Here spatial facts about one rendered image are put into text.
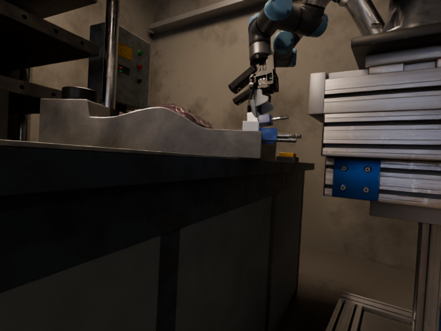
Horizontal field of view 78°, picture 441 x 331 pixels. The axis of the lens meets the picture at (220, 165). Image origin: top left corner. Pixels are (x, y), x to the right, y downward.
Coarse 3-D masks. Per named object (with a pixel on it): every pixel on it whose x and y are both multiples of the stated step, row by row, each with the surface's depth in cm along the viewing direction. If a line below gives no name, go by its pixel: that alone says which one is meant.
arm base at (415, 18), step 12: (396, 0) 54; (408, 0) 51; (420, 0) 50; (432, 0) 49; (396, 12) 54; (408, 12) 51; (420, 12) 49; (432, 12) 48; (396, 24) 53; (408, 24) 50; (420, 24) 49
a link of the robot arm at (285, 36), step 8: (328, 0) 101; (280, 32) 101; (288, 32) 100; (280, 40) 101; (288, 40) 100; (296, 40) 103; (280, 48) 101; (288, 48) 101; (280, 56) 108; (288, 56) 109
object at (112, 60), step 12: (108, 0) 124; (108, 12) 124; (108, 24) 124; (108, 36) 124; (108, 48) 124; (108, 60) 124; (24, 72) 154; (108, 72) 124; (108, 84) 125; (108, 96) 125; (24, 120) 155; (24, 132) 156
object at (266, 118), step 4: (248, 116) 90; (252, 116) 89; (260, 116) 88; (264, 116) 87; (268, 116) 87; (284, 116) 87; (288, 116) 86; (248, 120) 89; (252, 120) 89; (256, 120) 88; (260, 120) 88; (264, 120) 87; (268, 120) 87; (272, 120) 88; (276, 120) 88; (260, 124) 89; (264, 124) 89; (268, 124) 89; (272, 124) 89
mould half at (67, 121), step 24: (48, 120) 61; (72, 120) 60; (96, 120) 59; (120, 120) 59; (144, 120) 58; (168, 120) 57; (72, 144) 60; (96, 144) 60; (120, 144) 59; (144, 144) 58; (168, 144) 57; (192, 144) 56; (216, 144) 55; (240, 144) 55
